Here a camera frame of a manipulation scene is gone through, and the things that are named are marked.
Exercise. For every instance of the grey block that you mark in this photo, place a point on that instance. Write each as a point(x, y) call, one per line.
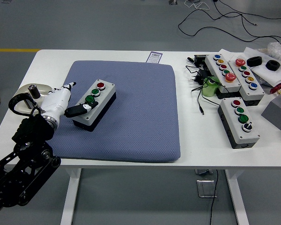
point(275, 112)

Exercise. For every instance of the metal floor plate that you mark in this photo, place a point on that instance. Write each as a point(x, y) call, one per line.
point(204, 188)

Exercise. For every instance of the black connector plug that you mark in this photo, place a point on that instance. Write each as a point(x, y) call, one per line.
point(190, 59)

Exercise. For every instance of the green cylindrical roll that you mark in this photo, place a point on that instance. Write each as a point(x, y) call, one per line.
point(209, 90)

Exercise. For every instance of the grey four-button control box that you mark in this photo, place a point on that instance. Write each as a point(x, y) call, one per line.
point(236, 122)
point(103, 98)

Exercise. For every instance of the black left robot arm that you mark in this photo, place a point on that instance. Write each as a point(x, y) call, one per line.
point(30, 126)

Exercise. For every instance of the red valve knob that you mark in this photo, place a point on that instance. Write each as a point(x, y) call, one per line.
point(275, 89)

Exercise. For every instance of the white foam sheet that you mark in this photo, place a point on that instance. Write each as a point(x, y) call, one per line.
point(264, 75)

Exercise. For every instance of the blue-grey padded mat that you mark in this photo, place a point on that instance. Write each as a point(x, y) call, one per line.
point(135, 112)

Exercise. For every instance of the clear plastic bag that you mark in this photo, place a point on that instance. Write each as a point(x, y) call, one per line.
point(277, 50)

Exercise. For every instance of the white table leg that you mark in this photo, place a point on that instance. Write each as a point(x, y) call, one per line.
point(69, 199)
point(238, 201)

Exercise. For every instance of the white paper sheet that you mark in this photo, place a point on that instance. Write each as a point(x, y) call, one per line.
point(224, 52)

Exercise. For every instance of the grey five-button control box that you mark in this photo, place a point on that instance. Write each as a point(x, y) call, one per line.
point(246, 87)
point(213, 68)

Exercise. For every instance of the black silver metal cylinder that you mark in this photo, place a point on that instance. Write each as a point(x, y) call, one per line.
point(34, 91)

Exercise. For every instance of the small black box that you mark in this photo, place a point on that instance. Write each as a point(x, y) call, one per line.
point(199, 60)

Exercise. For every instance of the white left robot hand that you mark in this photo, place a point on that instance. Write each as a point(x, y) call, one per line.
point(57, 99)

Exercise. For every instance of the purple white label card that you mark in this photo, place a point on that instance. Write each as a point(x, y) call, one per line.
point(154, 57)

